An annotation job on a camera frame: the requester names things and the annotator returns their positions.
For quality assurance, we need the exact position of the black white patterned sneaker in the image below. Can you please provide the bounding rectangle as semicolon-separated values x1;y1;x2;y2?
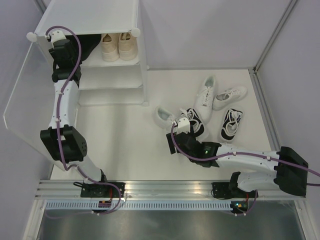
180;108;208;141

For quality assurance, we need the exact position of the black canvas sneaker front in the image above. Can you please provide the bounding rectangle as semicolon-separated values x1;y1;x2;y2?
77;34;102;62

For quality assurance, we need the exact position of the beige lace sneaker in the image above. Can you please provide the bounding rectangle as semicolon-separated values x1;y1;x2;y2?
118;32;138;61
100;33;120;62

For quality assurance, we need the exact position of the white plastic shoe cabinet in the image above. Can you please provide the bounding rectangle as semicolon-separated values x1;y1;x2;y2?
26;0;149;106

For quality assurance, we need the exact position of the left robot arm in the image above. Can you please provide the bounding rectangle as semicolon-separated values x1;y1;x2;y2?
40;39;107;184

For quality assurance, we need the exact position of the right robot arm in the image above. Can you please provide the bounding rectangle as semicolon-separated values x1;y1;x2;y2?
166;132;309;197

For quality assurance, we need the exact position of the white sneaker near cabinet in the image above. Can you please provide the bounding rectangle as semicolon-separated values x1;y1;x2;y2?
153;105;177;131

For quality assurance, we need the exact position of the white sneaker rear middle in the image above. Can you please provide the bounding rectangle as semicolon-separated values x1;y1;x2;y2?
194;75;217;124

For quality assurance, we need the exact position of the white sneaker rear right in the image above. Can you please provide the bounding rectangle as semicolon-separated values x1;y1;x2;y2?
212;86;248;111

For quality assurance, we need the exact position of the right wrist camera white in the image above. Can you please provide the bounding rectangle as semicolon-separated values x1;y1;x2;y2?
175;116;191;135

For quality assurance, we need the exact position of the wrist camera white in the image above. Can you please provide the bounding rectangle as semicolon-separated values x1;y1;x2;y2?
46;29;67;46
175;116;191;135

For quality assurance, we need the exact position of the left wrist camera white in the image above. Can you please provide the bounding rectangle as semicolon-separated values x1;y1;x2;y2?
46;29;67;46

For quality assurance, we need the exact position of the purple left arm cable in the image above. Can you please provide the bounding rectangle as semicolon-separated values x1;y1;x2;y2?
44;25;126;215

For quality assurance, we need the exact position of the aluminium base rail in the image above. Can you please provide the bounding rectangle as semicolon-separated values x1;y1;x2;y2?
34;178;308;200

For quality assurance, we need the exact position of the aluminium corner frame post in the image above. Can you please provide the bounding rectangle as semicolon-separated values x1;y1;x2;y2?
253;0;300;74

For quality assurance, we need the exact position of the white slotted cable duct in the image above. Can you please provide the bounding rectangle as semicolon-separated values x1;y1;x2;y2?
45;200;233;211

